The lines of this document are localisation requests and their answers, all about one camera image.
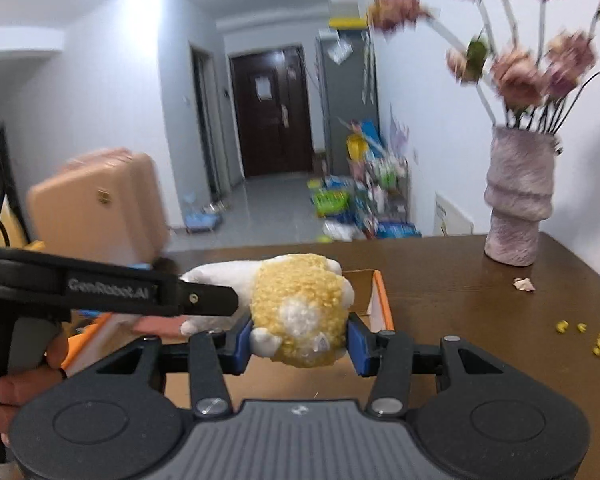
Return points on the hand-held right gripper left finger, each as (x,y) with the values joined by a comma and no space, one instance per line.
(237,347)

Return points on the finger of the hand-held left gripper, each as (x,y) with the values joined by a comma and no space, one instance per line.
(205,299)

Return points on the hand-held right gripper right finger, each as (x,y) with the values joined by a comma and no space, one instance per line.
(360,350)

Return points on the red cardboard box orange rim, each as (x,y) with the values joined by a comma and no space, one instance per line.
(361,290)

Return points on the yellow and white plush toy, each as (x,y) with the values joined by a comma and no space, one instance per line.
(295,295)

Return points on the person's left hand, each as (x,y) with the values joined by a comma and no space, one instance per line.
(15,392)

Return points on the blue pet mat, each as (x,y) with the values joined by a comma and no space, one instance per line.
(202,222)

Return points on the pink suitcase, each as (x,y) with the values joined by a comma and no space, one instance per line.
(95,210)

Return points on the pile of colourful packets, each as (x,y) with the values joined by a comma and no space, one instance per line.
(360,200)

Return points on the white flat board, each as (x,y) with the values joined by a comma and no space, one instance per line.
(452,217)

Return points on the fallen pink petal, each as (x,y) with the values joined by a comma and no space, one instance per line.
(524,284)

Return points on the dark side door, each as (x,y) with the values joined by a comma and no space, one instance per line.
(207,120)

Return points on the dark brown entrance door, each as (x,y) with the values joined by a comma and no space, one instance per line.
(272,130)

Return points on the white paper notice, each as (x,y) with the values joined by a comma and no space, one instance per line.
(263,88)

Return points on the pale purple ribbed vase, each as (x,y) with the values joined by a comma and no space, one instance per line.
(517,195)

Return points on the grey tall cabinet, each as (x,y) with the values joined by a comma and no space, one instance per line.
(342,95)

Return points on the pink artificial flower bouquet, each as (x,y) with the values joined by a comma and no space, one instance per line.
(517,72)

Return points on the purple wall decoration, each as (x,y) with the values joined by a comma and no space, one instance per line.
(399,130)

